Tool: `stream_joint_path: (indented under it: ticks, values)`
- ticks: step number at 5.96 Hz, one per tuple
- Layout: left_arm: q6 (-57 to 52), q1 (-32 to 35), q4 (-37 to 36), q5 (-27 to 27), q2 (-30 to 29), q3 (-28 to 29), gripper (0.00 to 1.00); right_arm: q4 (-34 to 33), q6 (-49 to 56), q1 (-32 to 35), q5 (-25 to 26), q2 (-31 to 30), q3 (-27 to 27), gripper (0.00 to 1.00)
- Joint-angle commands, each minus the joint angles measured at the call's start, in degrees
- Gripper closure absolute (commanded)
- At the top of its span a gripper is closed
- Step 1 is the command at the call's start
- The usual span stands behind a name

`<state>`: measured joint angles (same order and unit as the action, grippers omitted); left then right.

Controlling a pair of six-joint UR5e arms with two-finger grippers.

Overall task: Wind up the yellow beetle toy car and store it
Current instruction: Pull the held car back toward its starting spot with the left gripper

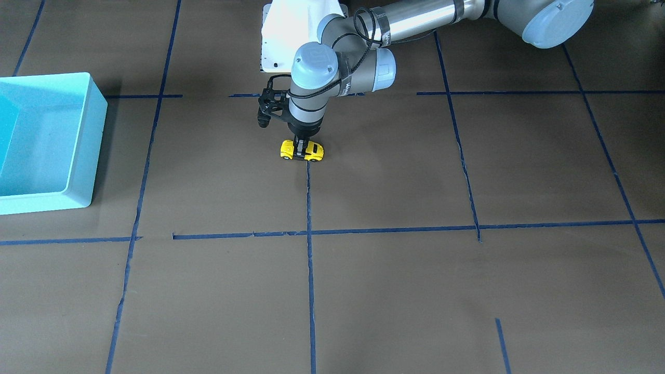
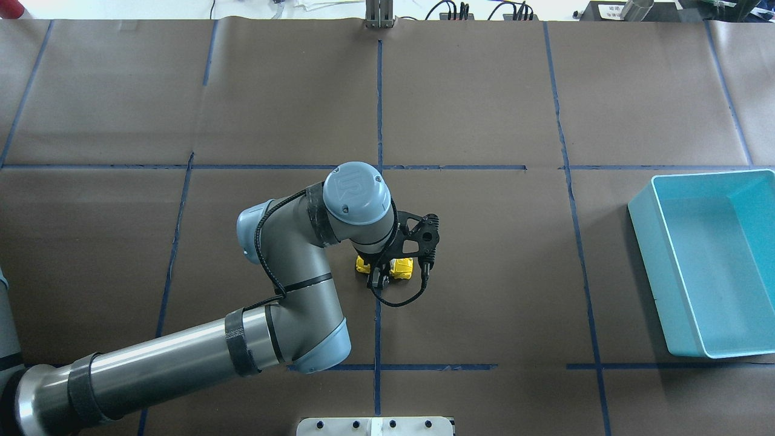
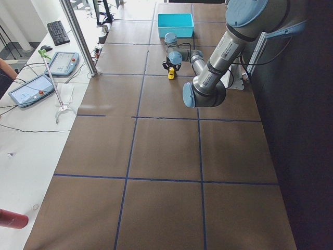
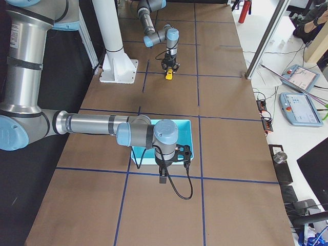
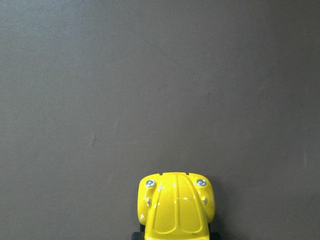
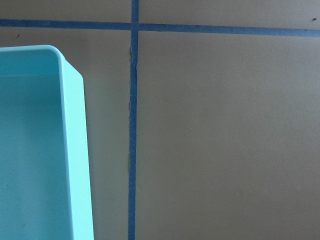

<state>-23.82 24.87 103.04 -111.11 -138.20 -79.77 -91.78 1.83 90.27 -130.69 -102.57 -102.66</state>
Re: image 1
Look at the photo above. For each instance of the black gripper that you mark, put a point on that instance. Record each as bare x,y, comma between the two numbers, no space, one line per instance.
305,129

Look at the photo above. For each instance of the yellow beetle toy car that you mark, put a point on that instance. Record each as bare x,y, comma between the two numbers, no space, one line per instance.
287,151

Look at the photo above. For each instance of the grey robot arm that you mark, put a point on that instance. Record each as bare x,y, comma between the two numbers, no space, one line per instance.
351,54

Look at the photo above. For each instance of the turquoise plastic bin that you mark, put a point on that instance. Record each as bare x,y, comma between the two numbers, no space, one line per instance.
52,127

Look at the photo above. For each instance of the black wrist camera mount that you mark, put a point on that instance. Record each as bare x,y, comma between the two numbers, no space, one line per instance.
273,104

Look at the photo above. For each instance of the white pedestal column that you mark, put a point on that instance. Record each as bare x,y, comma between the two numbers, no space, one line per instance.
287,25

